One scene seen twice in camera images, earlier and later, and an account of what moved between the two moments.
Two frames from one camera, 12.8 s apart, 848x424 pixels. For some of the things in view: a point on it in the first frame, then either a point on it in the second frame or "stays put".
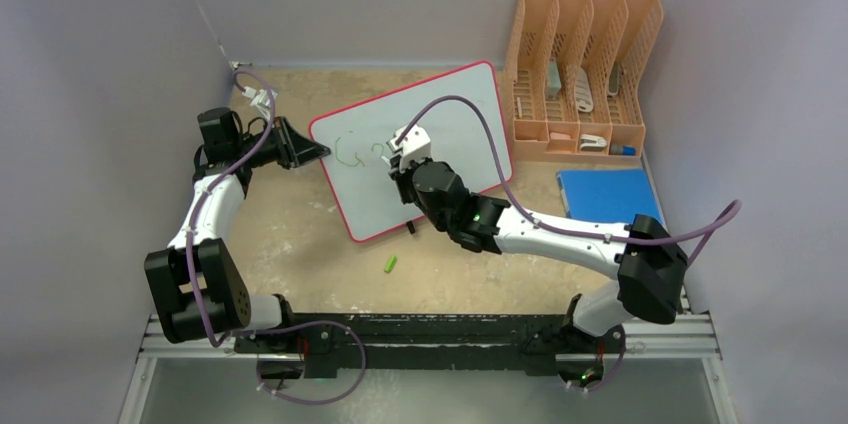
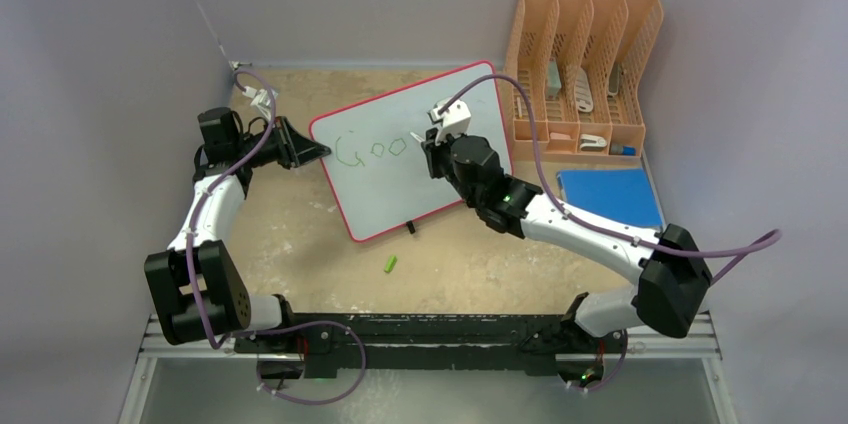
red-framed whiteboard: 358,167 stays put
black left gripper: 293,149 stays put
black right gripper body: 405,185 -> 440,158
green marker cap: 390,264 stays put
